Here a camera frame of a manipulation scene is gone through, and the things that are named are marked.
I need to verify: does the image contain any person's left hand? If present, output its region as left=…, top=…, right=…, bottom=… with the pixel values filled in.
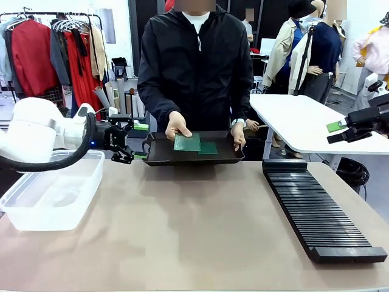
left=230, top=123, right=246, bottom=152

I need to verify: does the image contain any light blue hanging garment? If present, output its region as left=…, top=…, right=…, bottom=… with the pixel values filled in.
left=0, top=26, right=13, bottom=82

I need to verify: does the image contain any green PCB board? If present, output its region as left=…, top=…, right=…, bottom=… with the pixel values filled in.
left=173, top=133, right=202, bottom=152
left=198, top=142, right=219, bottom=155

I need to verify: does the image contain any black zip jacket torso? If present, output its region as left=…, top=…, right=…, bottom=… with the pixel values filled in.
left=136, top=4, right=255, bottom=134

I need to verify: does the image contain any white board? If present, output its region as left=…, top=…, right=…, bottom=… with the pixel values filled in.
left=260, top=38, right=277, bottom=57

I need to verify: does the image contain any mannequin pink top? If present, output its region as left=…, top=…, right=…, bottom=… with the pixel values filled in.
left=351, top=12, right=389, bottom=112

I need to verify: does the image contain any black plastic tray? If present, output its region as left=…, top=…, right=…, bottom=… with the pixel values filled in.
left=142, top=130, right=246, bottom=167

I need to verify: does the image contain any person's right hand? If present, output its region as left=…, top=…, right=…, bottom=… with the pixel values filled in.
left=165, top=111, right=193, bottom=141

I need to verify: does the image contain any mannequin beige coat black hat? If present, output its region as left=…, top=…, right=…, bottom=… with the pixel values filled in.
left=261, top=0, right=317, bottom=96

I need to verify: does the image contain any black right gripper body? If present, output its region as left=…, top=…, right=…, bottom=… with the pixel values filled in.
left=346, top=105, right=389, bottom=134

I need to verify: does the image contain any white side table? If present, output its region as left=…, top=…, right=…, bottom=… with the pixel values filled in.
left=249, top=93, right=389, bottom=155

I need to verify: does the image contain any black metal clothes rail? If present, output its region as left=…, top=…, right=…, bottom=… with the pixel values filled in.
left=0, top=11, right=107, bottom=92

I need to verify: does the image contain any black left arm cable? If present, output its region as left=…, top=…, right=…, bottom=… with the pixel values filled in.
left=0, top=113, right=98, bottom=173

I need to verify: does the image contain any mannequin navy top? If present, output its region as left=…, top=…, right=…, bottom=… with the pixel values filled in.
left=302, top=0, right=347, bottom=105

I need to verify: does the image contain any red dress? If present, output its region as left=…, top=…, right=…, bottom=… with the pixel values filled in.
left=64, top=30, right=103, bottom=121

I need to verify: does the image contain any grey wall poster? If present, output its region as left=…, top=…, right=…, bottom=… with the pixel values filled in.
left=102, top=8, right=117, bottom=45

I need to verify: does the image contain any bundle of paper rolls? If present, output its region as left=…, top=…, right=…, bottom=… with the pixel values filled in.
left=92, top=77, right=147, bottom=119

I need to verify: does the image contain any clear plastic box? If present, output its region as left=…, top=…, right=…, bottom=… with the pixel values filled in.
left=0, top=150, right=106, bottom=232

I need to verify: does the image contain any beige hanging garment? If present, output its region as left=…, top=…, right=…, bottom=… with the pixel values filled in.
left=89, top=26, right=108, bottom=82

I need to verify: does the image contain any black slotted PCB rack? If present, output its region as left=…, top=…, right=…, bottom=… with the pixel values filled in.
left=261, top=158, right=388, bottom=264

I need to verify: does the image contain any person's right forearm black sleeve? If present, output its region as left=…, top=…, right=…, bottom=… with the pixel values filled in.
left=137, top=82, right=181, bottom=119

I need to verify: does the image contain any black coiled cable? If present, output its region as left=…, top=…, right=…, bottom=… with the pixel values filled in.
left=336, top=157, right=370, bottom=186

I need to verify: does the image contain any black hanging scarf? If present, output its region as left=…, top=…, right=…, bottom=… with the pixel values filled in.
left=71, top=28, right=89, bottom=77

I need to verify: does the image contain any person's left forearm black sleeve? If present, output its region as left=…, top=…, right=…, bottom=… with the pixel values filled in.
left=230, top=88, right=253, bottom=122

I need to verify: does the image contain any red coat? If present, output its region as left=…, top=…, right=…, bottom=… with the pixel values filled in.
left=11, top=19, right=59, bottom=98

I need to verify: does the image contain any background person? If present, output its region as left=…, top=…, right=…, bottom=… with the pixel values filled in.
left=242, top=8, right=255, bottom=48

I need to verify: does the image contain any white t-shirt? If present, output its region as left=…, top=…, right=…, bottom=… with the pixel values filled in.
left=182, top=11, right=211, bottom=34

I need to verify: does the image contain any navy blue garment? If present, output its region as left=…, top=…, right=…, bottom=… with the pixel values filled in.
left=71, top=92, right=82, bottom=119

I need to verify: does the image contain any grey hanging garment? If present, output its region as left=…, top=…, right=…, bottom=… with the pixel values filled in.
left=50, top=21, right=72, bottom=86

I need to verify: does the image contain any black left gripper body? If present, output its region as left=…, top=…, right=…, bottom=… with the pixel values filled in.
left=103, top=120, right=130, bottom=155

